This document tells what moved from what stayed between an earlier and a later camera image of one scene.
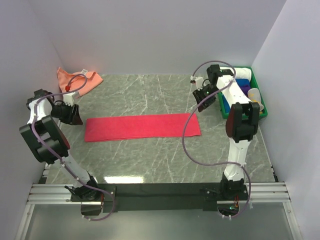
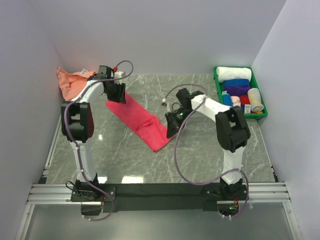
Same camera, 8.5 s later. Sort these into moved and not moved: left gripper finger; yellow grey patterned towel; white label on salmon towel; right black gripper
Moved: right black gripper; left gripper finger
Not moved: white label on salmon towel; yellow grey patterned towel
